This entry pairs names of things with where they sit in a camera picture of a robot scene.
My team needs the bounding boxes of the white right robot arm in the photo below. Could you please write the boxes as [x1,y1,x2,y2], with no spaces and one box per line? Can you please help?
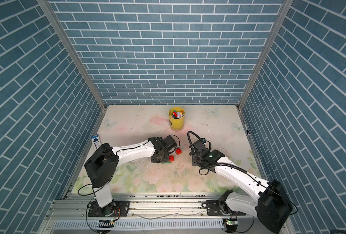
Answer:
[190,138,294,234]

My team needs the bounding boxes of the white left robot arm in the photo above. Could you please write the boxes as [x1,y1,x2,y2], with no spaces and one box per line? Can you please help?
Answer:
[84,135,180,216]

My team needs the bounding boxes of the markers in cup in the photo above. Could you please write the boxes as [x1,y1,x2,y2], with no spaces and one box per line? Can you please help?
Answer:
[170,110,184,119]

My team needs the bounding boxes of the yellow cup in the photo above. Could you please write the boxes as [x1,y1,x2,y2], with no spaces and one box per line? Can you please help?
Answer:
[169,107,185,132]

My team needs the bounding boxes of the white blue pen box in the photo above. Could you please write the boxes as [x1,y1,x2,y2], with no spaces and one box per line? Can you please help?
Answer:
[91,134,102,150]

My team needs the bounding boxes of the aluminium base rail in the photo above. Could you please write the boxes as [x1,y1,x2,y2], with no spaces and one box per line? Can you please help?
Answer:
[38,191,288,232]

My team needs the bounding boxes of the aluminium corner post right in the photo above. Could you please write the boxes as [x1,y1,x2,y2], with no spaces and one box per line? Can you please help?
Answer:
[238,0,293,111]

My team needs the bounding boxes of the aluminium corner post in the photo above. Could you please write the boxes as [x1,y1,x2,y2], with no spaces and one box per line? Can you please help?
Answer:
[37,0,106,111]
[238,0,293,111]

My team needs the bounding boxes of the aluminium corner post left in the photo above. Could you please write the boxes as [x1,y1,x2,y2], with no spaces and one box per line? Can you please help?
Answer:
[37,0,106,111]

